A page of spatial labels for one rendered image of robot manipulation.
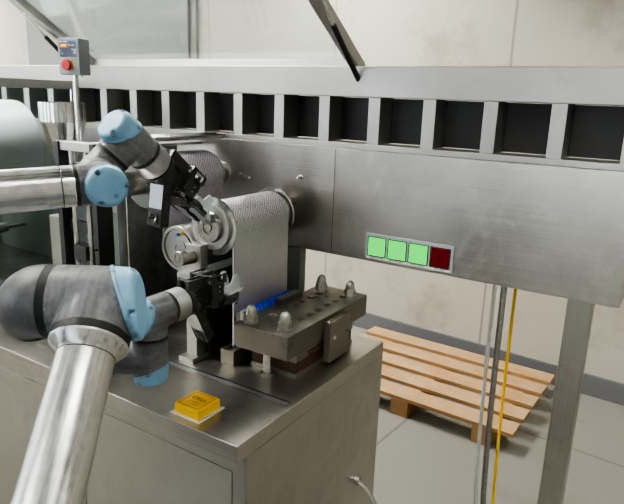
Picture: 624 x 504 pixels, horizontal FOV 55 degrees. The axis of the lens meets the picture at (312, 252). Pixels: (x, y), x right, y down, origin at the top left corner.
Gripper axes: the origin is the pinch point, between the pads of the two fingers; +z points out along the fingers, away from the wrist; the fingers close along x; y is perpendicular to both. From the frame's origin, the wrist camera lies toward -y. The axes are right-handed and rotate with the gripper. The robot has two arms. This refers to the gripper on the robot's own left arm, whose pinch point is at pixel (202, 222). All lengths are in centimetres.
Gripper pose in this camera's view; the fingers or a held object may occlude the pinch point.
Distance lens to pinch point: 147.6
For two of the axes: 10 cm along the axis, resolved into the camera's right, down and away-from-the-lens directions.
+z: 3.9, 4.7, 7.9
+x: -8.4, -1.6, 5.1
